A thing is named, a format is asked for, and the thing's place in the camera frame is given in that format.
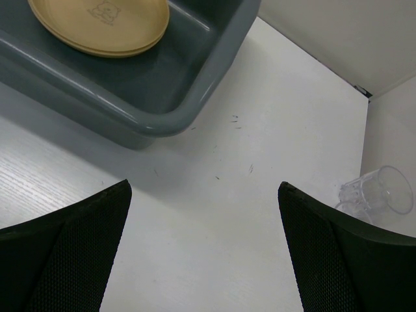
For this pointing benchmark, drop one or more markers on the yellow bear plate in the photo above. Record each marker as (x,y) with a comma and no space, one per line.
(113,54)
(104,25)

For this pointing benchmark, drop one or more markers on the clear plastic cup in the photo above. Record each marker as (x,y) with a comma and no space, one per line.
(384,189)

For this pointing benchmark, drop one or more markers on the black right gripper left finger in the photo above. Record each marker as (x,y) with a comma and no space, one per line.
(62,261)

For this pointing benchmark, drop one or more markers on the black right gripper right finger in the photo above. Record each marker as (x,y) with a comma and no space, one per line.
(344,264)

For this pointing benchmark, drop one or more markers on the grey plastic bin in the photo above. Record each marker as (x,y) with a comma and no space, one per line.
(135,100)

